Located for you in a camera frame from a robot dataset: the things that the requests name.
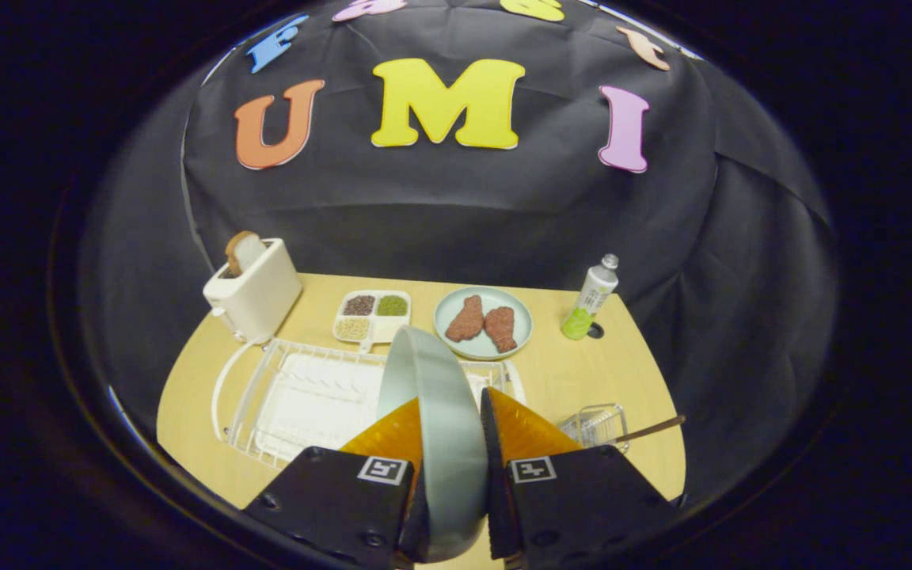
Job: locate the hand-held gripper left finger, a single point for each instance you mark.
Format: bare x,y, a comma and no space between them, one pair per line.
329,499

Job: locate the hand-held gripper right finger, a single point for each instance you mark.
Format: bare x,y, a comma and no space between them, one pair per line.
575,499

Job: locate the pale blue-grey plate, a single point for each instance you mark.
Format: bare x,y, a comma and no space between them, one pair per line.
448,443

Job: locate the pale green meat plate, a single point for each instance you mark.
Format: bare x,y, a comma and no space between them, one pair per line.
448,340

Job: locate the white compartment tray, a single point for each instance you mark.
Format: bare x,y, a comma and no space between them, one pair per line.
373,342

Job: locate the beige beans portion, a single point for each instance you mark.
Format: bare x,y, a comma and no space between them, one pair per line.
353,328

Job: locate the smaller brown meat piece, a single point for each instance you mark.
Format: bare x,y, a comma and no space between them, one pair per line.
501,328

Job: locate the dark brown beans portion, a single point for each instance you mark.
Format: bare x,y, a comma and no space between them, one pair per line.
359,305

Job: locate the white bottle with green label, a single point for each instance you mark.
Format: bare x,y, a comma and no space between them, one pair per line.
592,297

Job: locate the green beans portion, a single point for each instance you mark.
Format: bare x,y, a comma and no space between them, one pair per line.
392,305

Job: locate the larger brown meat piece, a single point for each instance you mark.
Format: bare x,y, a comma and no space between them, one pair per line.
465,318

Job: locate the white toaster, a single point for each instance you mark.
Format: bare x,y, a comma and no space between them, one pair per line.
258,297

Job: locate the toast bread slice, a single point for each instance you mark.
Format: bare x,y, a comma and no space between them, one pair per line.
245,252

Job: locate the black backdrop cloth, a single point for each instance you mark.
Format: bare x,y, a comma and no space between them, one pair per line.
440,214

